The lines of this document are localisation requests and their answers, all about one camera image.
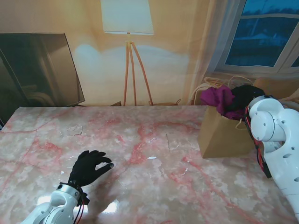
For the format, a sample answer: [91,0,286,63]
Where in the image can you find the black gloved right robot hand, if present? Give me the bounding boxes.
[225,84,266,112]

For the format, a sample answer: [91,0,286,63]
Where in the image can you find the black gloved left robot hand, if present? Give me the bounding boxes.
[68,150,115,187]

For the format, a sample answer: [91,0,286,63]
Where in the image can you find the magenta purple shorts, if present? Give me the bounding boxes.
[200,84,247,121]

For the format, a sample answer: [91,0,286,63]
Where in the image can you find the kraft paper bag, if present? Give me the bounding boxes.
[198,76,256,159]

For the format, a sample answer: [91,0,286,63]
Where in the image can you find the beige knitted cushion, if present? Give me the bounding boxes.
[204,77,226,89]

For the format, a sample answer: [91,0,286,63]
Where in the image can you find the beige armchair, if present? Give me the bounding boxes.
[190,76,299,110]

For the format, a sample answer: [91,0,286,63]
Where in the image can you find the white framed window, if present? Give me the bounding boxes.
[214,0,299,75]

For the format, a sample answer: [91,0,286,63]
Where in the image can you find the sheer cream curtain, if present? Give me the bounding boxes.
[186,0,246,105]

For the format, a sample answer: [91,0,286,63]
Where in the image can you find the dark flat screen television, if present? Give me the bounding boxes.
[0,33,85,108]

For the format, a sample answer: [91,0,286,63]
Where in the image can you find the white shade tripod floor lamp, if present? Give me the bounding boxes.
[100,0,155,107]

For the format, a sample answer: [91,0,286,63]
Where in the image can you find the left arm red black cables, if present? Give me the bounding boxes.
[73,190,91,224]

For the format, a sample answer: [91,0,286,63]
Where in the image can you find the arm red black cables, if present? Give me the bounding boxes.
[244,106,271,179]
[73,190,91,224]

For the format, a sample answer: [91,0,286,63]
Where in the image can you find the right arm red black cables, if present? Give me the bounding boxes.
[244,106,271,179]

